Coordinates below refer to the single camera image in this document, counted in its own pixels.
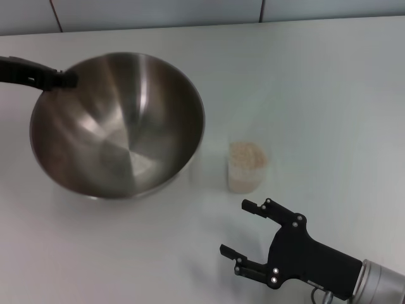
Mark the white rice grains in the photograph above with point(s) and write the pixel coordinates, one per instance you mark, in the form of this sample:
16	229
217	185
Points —
247	154

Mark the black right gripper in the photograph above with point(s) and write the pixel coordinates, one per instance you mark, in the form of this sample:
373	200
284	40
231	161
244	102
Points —
300	256

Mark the silver right wrist connector plug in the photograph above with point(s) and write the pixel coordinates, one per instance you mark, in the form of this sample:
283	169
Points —
322	296

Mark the clear plastic cup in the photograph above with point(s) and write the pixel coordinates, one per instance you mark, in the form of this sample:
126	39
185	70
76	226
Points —
240	186

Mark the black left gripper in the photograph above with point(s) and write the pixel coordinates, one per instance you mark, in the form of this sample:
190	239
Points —
19	71

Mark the stainless steel mixing bowl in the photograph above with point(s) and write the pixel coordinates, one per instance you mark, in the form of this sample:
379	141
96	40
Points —
120	133

